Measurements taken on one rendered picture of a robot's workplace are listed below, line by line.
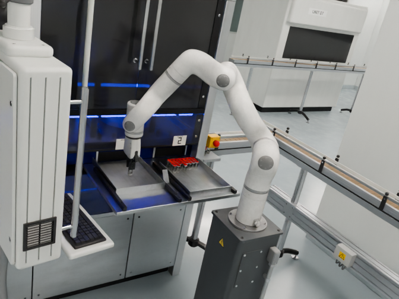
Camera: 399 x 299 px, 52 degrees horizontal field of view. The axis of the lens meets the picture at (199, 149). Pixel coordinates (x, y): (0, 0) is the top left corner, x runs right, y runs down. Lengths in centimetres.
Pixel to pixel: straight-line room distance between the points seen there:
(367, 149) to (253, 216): 153
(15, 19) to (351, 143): 254
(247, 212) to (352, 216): 162
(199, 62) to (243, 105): 26
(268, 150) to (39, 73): 94
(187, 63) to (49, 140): 65
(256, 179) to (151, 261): 114
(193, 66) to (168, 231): 125
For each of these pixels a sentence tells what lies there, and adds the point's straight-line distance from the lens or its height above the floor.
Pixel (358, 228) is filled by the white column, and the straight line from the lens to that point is 340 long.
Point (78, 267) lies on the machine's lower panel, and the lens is 251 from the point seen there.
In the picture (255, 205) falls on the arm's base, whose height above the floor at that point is 98.
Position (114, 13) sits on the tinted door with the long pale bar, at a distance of 197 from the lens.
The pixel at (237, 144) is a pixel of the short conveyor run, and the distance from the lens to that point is 275.
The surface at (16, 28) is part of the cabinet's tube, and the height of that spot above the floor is 162.
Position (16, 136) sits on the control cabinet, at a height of 133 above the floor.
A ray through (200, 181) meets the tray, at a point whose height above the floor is 88.
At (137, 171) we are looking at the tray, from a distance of 221.
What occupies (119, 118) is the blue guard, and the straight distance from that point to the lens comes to 210.
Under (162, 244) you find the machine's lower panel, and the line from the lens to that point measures 268.
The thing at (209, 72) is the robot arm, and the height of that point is 154.
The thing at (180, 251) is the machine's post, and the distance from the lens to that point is 281.
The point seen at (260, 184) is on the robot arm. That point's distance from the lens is 185.
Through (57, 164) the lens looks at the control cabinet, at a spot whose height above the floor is 122.
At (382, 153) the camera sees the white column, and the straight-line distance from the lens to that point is 320.
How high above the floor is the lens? 188
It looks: 22 degrees down
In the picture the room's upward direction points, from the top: 11 degrees clockwise
